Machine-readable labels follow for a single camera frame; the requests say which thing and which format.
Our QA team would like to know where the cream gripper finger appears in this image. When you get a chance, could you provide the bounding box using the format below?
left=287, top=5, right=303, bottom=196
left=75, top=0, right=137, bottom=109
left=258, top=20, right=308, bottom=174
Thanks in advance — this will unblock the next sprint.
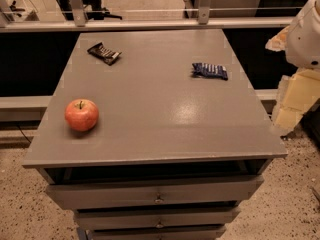
left=272, top=68, right=320, bottom=132
left=265, top=27, right=289, bottom=52

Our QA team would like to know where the black chocolate rxbar wrapper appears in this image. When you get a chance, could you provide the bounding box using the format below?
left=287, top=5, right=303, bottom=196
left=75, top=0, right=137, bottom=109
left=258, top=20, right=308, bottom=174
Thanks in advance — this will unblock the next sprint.
left=87, top=42, right=121, bottom=66

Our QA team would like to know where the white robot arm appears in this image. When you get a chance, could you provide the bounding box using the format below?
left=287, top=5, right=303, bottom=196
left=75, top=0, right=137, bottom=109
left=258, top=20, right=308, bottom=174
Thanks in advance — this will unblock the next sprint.
left=265, top=0, right=320, bottom=135

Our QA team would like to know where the blue blueberry rxbar wrapper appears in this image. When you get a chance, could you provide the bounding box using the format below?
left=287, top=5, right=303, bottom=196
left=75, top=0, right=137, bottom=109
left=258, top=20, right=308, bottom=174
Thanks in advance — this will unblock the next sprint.
left=192, top=62, right=228, bottom=81

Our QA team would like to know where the top grey drawer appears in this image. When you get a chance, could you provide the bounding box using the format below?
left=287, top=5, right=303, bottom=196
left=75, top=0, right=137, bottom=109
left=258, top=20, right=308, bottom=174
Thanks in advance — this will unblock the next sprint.
left=46, top=175, right=264, bottom=210

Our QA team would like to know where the grey drawer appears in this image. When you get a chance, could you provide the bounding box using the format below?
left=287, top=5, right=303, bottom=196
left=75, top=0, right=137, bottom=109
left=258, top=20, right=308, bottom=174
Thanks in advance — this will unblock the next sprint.
left=91, top=225, right=226, bottom=240
left=75, top=206, right=240, bottom=230
left=46, top=175, right=264, bottom=210

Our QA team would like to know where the grey drawer cabinet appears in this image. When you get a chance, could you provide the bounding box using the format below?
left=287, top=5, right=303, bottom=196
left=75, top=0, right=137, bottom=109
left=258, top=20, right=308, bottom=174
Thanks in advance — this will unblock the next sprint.
left=22, top=29, right=289, bottom=240

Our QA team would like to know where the bottom grey drawer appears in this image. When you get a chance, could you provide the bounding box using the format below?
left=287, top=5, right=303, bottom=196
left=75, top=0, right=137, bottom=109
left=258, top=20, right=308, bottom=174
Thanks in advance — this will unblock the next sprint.
left=91, top=225, right=226, bottom=240

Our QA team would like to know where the red apple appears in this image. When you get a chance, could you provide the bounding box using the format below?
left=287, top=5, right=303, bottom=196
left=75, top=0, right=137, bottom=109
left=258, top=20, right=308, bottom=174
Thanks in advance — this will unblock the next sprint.
left=64, top=99, right=99, bottom=132

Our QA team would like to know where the middle grey drawer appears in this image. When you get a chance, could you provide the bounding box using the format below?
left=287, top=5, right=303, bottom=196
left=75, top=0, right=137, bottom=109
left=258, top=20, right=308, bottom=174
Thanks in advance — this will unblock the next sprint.
left=75, top=206, right=240, bottom=230

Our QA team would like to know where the grey metal rail frame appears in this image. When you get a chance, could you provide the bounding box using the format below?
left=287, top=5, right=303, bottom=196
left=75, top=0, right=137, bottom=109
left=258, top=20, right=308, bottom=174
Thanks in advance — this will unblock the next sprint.
left=1, top=0, right=308, bottom=32

